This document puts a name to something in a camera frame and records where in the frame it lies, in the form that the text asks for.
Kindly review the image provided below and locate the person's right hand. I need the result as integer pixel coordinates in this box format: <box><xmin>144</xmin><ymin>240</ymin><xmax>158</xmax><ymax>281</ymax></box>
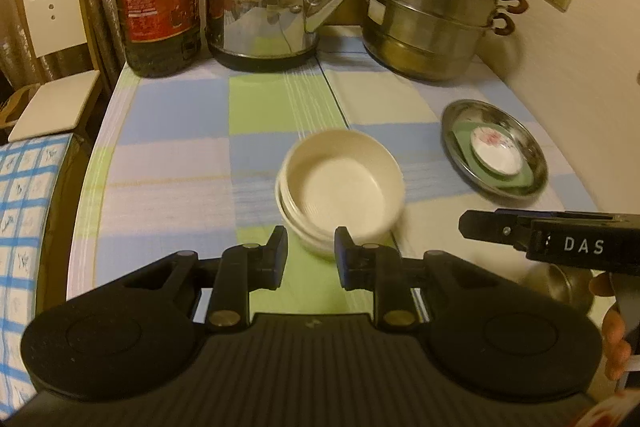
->
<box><xmin>589</xmin><ymin>272</ymin><xmax>632</xmax><ymax>382</ymax></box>

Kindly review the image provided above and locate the stainless steel bowl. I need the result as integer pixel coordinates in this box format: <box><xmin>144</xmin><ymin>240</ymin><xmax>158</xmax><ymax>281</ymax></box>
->
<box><xmin>517</xmin><ymin>262</ymin><xmax>596</xmax><ymax>313</ymax></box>

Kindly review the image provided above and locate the blue white checked cloth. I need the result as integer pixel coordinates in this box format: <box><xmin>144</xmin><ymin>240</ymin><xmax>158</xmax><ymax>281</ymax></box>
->
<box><xmin>0</xmin><ymin>134</ymin><xmax>76</xmax><ymax>413</ymax></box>

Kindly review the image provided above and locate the cream ribbed round bowl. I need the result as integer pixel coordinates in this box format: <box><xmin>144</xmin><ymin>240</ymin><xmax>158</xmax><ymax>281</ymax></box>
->
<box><xmin>279</xmin><ymin>129</ymin><xmax>406</xmax><ymax>244</ymax></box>

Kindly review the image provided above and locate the white floral ceramic bowl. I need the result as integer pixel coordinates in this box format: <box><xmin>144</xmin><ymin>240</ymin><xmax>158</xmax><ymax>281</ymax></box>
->
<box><xmin>275</xmin><ymin>177</ymin><xmax>398</xmax><ymax>258</ymax></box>

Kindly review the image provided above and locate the white wooden chair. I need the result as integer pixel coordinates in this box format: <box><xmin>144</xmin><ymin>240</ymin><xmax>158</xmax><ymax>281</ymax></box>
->
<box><xmin>7</xmin><ymin>0</ymin><xmax>105</xmax><ymax>142</ymax></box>

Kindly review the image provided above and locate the green square plate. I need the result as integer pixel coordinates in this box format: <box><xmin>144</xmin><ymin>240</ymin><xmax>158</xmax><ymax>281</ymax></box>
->
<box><xmin>452</xmin><ymin>119</ymin><xmax>536</xmax><ymax>188</ymax></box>

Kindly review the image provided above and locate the small white floral saucer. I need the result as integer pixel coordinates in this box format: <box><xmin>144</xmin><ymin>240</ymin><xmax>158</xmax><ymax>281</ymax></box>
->
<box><xmin>470</xmin><ymin>125</ymin><xmax>526</xmax><ymax>178</ymax></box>

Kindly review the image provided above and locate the plaid blue green tablecloth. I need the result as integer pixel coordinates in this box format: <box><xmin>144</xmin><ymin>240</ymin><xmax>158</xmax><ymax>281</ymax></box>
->
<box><xmin>65</xmin><ymin>24</ymin><xmax>640</xmax><ymax>325</ymax></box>

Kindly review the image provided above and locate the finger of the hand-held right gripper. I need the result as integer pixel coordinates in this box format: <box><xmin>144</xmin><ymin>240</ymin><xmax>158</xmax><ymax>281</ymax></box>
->
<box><xmin>495</xmin><ymin>208</ymin><xmax>640</xmax><ymax>223</ymax></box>
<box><xmin>459</xmin><ymin>210</ymin><xmax>531</xmax><ymax>253</ymax></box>

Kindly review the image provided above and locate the red white printed cloth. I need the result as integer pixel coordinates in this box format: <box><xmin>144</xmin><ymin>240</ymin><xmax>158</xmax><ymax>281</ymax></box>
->
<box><xmin>580</xmin><ymin>394</ymin><xmax>640</xmax><ymax>427</ymax></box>

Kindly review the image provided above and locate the shallow stainless steel plate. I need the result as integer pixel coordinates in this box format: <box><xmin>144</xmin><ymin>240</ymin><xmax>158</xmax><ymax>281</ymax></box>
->
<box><xmin>441</xmin><ymin>99</ymin><xmax>548</xmax><ymax>200</ymax></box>

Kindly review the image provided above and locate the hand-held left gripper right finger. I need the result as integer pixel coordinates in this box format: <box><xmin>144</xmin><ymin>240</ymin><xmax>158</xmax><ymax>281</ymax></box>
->
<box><xmin>334</xmin><ymin>226</ymin><xmax>511</xmax><ymax>334</ymax></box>

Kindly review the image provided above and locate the stainless steel kettle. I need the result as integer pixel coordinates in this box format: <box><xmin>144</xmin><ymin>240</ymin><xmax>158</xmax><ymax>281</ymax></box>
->
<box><xmin>200</xmin><ymin>0</ymin><xmax>361</xmax><ymax>72</ymax></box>

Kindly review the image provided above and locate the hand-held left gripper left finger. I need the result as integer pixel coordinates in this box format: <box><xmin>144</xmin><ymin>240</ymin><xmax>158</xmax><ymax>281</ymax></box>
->
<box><xmin>120</xmin><ymin>226</ymin><xmax>290</xmax><ymax>334</ymax></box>

